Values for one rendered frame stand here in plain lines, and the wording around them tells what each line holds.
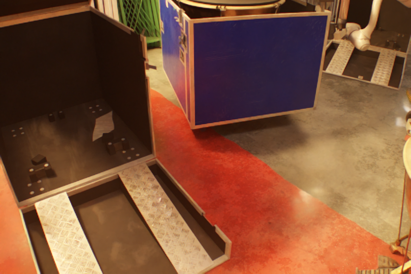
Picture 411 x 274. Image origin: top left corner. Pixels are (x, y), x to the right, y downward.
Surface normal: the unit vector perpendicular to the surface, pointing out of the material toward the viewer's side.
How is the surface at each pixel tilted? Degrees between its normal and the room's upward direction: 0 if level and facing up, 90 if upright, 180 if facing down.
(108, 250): 2
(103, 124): 1
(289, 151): 0
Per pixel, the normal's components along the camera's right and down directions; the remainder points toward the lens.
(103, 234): 0.01, -0.84
